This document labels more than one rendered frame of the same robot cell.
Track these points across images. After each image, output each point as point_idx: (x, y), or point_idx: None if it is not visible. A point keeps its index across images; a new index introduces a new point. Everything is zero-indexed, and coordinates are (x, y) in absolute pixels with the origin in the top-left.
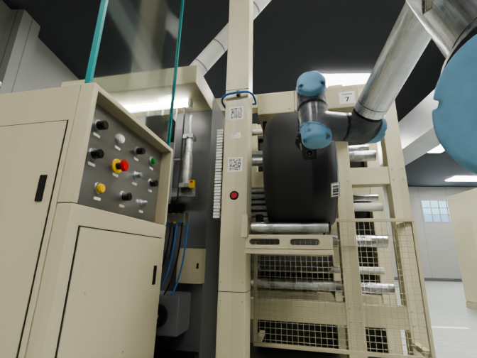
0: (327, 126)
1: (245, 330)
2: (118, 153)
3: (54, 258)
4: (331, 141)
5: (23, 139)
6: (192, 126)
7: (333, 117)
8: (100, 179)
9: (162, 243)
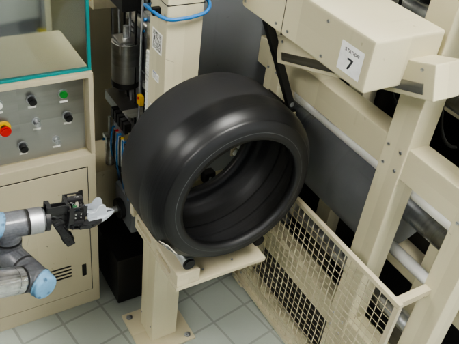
0: (1, 267)
1: (158, 273)
2: (1, 116)
3: None
4: (159, 202)
5: None
6: None
7: (3, 265)
8: None
9: (90, 169)
